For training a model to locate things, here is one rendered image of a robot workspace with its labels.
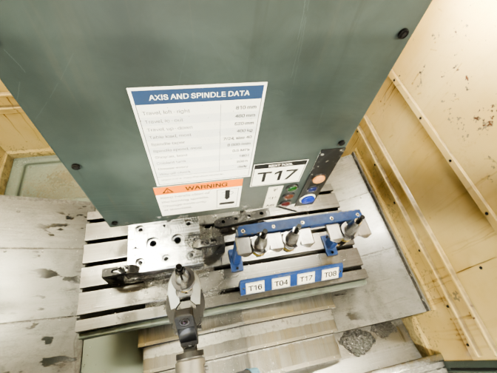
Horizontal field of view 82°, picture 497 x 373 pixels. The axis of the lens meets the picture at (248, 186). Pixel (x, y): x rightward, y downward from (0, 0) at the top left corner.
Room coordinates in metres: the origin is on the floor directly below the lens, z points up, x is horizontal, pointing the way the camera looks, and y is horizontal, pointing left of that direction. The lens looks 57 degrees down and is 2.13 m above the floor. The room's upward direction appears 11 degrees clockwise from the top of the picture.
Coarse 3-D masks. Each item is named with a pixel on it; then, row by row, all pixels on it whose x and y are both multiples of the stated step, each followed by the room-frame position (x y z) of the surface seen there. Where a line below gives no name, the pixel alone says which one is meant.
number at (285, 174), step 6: (282, 168) 0.31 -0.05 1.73; (288, 168) 0.32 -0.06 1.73; (294, 168) 0.32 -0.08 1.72; (300, 168) 0.32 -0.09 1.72; (276, 174) 0.31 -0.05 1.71; (282, 174) 0.31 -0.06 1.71; (288, 174) 0.32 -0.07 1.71; (294, 174) 0.32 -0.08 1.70; (270, 180) 0.31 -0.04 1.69; (276, 180) 0.31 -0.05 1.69; (282, 180) 0.31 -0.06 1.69; (288, 180) 0.32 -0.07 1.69
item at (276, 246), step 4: (272, 232) 0.42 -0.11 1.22; (276, 232) 0.42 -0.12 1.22; (280, 232) 0.43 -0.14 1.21; (268, 236) 0.40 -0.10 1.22; (272, 236) 0.41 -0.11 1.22; (276, 236) 0.41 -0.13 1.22; (280, 236) 0.41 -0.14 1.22; (272, 240) 0.39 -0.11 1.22; (276, 240) 0.40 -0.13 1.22; (280, 240) 0.40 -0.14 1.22; (272, 244) 0.38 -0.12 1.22; (276, 244) 0.38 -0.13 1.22; (280, 244) 0.38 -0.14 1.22; (272, 248) 0.36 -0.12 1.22; (276, 248) 0.37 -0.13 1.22; (280, 248) 0.37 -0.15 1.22
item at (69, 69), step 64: (0, 0) 0.21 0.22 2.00; (64, 0) 0.23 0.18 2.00; (128, 0) 0.25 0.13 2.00; (192, 0) 0.26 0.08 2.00; (256, 0) 0.28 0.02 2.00; (320, 0) 0.31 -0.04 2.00; (384, 0) 0.33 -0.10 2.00; (0, 64) 0.20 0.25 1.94; (64, 64) 0.22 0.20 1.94; (128, 64) 0.24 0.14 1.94; (192, 64) 0.26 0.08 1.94; (256, 64) 0.29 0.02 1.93; (320, 64) 0.31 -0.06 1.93; (384, 64) 0.34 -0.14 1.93; (64, 128) 0.21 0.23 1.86; (128, 128) 0.23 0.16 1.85; (320, 128) 0.33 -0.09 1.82; (128, 192) 0.22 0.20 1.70; (256, 192) 0.30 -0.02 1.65
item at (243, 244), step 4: (244, 236) 0.39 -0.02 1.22; (248, 236) 0.39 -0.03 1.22; (236, 240) 0.37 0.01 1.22; (240, 240) 0.37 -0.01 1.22; (244, 240) 0.37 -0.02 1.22; (248, 240) 0.38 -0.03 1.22; (236, 244) 0.35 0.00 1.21; (240, 244) 0.36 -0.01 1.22; (244, 244) 0.36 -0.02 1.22; (248, 244) 0.36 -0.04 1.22; (240, 248) 0.34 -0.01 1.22; (244, 248) 0.35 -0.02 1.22; (248, 248) 0.35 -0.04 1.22; (240, 252) 0.33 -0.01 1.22; (244, 252) 0.33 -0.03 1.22; (248, 252) 0.33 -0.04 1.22; (252, 252) 0.34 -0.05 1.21; (244, 256) 0.32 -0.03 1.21
